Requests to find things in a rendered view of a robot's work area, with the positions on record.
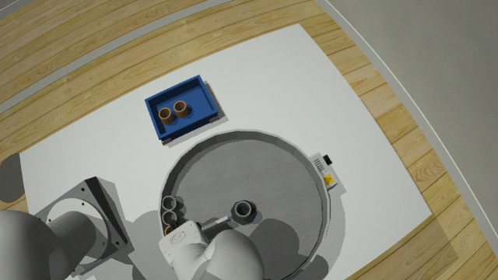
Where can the grey metal bushing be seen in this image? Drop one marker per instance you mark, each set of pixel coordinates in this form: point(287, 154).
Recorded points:
point(243, 203)
point(166, 214)
point(166, 200)

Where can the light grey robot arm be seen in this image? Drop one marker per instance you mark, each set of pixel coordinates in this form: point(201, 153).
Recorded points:
point(28, 247)

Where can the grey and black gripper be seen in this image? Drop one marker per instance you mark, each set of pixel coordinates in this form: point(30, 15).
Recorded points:
point(181, 236)

